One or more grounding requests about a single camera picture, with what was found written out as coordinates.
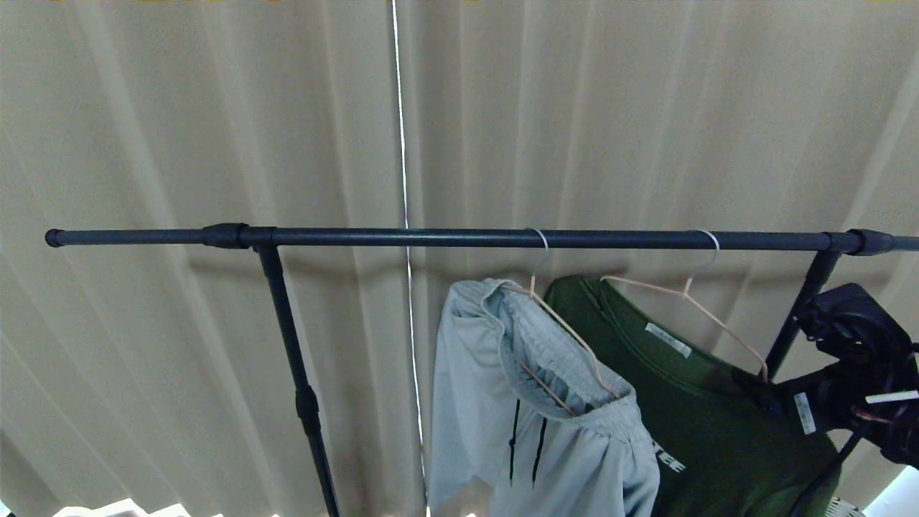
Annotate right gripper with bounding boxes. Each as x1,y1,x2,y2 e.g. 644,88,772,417
778,361,874,437

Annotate green garment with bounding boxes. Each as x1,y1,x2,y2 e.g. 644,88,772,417
543,274,842,517

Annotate pink clothes hanger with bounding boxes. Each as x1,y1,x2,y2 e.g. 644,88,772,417
480,228,622,417
600,229,770,383

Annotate pale grey shorts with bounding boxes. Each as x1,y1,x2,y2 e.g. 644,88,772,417
427,279,661,517

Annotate black clothes rack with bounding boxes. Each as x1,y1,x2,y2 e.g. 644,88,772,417
45,223,919,517

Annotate beige curtain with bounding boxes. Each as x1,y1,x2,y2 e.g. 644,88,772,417
0,0,919,517

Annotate black cable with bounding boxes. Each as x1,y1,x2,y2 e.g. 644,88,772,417
788,422,868,517

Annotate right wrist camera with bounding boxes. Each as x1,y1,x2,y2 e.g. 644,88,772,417
796,282,915,364

